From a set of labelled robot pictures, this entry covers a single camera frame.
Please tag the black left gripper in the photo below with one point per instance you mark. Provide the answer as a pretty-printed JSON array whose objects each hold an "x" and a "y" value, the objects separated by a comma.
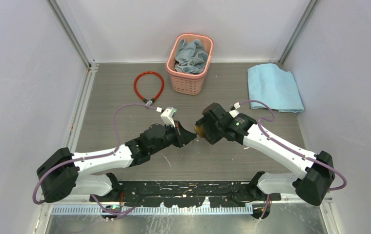
[{"x": 183, "y": 136}]

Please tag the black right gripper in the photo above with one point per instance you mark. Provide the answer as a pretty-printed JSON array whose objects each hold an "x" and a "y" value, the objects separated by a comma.
[{"x": 211, "y": 137}]

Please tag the brass padlock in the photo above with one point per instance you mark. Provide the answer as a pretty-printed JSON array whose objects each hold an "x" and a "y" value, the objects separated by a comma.
[{"x": 200, "y": 131}]

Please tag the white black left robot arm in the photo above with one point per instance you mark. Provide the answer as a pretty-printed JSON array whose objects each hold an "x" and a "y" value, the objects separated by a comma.
[{"x": 65, "y": 173}]

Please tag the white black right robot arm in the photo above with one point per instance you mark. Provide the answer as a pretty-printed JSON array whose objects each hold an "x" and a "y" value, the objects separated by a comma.
[{"x": 311, "y": 175}]

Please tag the pink plastic basket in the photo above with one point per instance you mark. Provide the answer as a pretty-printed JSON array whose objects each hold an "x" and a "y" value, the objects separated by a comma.
[{"x": 187, "y": 83}]

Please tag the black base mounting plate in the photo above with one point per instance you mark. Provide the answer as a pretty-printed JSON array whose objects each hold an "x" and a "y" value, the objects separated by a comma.
[{"x": 184, "y": 194}]

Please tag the grey cloth in basket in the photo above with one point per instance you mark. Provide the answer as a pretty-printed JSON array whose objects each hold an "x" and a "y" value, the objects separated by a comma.
[{"x": 191, "y": 57}]

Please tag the light blue folded towel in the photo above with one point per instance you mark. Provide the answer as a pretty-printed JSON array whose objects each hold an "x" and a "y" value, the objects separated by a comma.
[{"x": 276, "y": 88}]

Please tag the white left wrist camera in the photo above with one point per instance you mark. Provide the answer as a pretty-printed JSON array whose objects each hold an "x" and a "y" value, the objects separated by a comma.
[{"x": 167, "y": 115}]

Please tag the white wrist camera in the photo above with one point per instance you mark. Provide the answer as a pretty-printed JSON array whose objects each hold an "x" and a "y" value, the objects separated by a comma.
[
  {"x": 233, "y": 109},
  {"x": 167, "y": 115}
]

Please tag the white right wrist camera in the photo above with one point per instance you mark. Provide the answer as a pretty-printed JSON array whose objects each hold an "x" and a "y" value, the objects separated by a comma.
[{"x": 233, "y": 109}]

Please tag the red cable lock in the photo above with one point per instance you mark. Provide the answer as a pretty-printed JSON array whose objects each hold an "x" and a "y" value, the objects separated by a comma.
[{"x": 149, "y": 102}]

